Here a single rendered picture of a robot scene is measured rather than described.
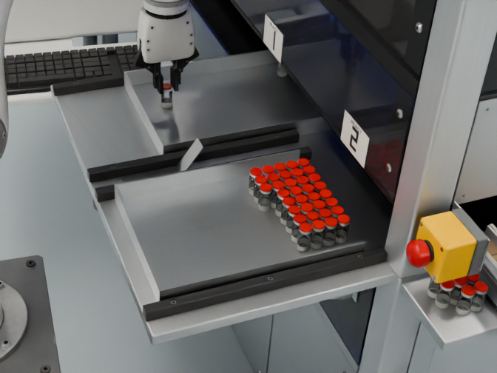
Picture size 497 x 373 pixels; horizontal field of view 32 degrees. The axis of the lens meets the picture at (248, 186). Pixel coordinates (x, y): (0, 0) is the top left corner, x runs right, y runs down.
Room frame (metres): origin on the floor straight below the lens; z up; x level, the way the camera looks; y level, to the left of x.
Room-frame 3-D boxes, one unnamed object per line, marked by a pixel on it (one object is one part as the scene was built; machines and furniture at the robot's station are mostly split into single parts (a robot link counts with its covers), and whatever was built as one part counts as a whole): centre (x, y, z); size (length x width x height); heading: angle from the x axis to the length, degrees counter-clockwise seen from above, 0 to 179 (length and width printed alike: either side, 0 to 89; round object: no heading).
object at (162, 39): (1.43, 0.17, 1.05); 0.10 x 0.08 x 0.11; 115
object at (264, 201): (1.14, -0.03, 0.91); 0.02 x 0.02 x 0.05
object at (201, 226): (1.08, 0.02, 0.90); 0.34 x 0.26 x 0.04; 114
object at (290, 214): (1.12, -0.06, 0.91); 0.18 x 0.02 x 0.05; 24
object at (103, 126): (1.25, 0.05, 0.87); 0.70 x 0.48 x 0.02; 24
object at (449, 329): (0.95, -0.34, 0.87); 0.14 x 0.13 x 0.02; 114
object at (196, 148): (1.21, 0.15, 0.91); 0.14 x 0.03 x 0.06; 114
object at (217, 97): (1.44, 0.06, 0.90); 0.34 x 0.26 x 0.04; 114
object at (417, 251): (0.93, -0.26, 1.00); 0.04 x 0.04 x 0.04; 24
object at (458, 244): (0.95, -0.30, 1.00); 0.08 x 0.07 x 0.07; 114
